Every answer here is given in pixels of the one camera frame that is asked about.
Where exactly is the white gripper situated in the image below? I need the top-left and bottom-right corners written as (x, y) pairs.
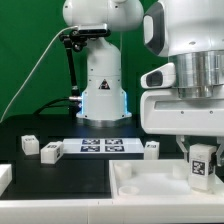
top-left (140, 86), bottom-right (224, 167)

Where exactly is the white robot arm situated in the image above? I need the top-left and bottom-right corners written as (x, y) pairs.
top-left (63, 0), bottom-right (224, 166)

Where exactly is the white L-shaped fence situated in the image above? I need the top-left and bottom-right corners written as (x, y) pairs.
top-left (0, 164), bottom-right (224, 224)

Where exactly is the white marker base plate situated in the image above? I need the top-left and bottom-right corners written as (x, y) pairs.
top-left (63, 138), bottom-right (144, 154)

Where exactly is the black cable bundle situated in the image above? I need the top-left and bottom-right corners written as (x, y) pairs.
top-left (33, 96), bottom-right (83, 116)

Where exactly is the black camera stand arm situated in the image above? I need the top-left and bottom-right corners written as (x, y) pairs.
top-left (59, 33), bottom-right (81, 118)

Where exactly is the black camera on stand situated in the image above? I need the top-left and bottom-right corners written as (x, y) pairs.
top-left (70, 23), bottom-right (110, 37)

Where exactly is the white cable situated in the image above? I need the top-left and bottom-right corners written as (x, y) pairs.
top-left (0, 26), bottom-right (78, 123)

